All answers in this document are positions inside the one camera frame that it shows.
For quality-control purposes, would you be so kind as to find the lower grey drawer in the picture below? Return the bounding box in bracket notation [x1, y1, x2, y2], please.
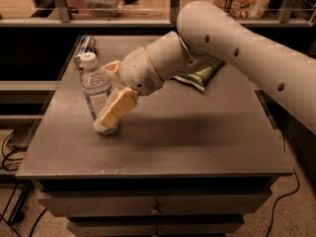
[67, 216, 244, 237]

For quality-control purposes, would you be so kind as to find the black cable right floor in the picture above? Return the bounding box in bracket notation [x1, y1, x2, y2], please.
[265, 128, 301, 237]

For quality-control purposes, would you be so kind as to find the black cables left floor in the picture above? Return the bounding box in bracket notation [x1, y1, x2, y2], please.
[0, 121, 47, 237]

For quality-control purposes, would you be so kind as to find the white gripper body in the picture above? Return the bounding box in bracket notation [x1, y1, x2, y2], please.
[118, 32, 189, 96]

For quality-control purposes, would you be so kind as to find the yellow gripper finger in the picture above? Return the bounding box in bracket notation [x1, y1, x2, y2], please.
[94, 87, 139, 131]
[101, 60, 121, 83]

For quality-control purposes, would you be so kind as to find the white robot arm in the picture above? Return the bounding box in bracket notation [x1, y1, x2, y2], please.
[97, 1, 316, 133]

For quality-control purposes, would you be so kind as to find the grey metal shelf frame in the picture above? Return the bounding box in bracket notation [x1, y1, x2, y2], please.
[0, 0, 316, 28]

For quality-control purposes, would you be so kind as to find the red bull can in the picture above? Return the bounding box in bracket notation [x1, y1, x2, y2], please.
[73, 36, 97, 67]

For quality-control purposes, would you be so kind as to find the clear plastic container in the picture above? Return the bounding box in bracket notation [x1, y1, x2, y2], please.
[85, 0, 122, 17]

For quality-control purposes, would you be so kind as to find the green chip bag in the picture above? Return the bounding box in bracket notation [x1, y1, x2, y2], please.
[175, 60, 225, 92]

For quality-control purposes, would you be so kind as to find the grey drawer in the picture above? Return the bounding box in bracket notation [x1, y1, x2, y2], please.
[39, 189, 271, 217]
[67, 216, 244, 237]

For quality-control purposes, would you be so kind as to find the clear plastic water bottle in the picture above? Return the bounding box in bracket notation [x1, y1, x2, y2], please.
[80, 52, 119, 135]

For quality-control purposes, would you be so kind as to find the upper grey drawer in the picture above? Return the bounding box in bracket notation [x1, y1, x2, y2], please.
[39, 189, 271, 217]

